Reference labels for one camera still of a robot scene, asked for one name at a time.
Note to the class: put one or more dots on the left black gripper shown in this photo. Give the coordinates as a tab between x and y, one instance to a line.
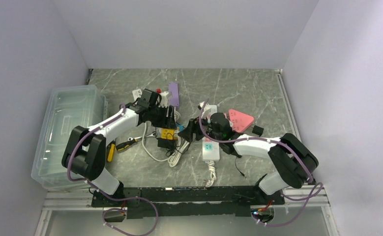
166	122

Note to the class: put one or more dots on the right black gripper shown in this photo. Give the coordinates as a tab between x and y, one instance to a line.
193	126

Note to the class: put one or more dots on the yellow cube socket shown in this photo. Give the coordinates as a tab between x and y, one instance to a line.
168	134

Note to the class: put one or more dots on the white long power strip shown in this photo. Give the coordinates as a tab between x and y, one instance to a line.
210	149

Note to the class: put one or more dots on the pink triangular power strip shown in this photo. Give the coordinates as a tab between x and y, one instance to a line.
240	121

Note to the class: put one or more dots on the black power adapter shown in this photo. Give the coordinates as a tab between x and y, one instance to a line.
257	130

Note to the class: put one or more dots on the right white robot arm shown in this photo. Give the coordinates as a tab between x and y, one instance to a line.
293	161

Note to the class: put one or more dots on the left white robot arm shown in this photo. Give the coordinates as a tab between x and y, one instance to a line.
85	153

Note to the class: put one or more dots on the blue cube socket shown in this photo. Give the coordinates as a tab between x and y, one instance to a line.
180	127

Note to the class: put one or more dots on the black cube adapter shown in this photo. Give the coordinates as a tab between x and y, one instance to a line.
166	143

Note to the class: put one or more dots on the silver ratchet wrench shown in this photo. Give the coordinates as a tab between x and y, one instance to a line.
152	134

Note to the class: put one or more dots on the purple flat box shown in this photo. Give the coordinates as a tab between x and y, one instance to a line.
174	91

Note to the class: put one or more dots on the small white power strip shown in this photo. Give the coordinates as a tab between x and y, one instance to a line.
137	93

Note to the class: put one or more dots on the black yellow screwdriver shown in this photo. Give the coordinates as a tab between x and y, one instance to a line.
128	143

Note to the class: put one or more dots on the yellow black small tool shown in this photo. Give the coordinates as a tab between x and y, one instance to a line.
112	149

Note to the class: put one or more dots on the clear plastic storage bin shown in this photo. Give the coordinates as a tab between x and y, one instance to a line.
67	108

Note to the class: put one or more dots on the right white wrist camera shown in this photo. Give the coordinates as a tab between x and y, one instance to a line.
207	110

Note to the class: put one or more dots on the black base frame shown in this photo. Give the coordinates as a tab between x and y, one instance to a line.
188	201

